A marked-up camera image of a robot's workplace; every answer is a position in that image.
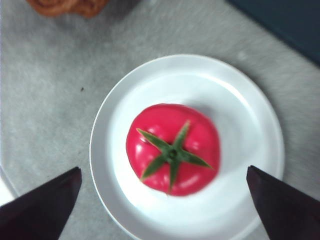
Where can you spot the pale grey round plate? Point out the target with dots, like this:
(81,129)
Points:
(225,112)

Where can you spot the red tomato with green stem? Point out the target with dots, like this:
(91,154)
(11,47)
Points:
(172,150)

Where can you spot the black rectangular tray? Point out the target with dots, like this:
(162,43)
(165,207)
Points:
(287,20)

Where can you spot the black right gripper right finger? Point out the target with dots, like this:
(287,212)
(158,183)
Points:
(287,210)

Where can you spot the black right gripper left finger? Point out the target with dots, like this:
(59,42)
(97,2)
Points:
(37,210)

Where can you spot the brown wicker basket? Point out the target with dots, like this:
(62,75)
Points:
(67,6)

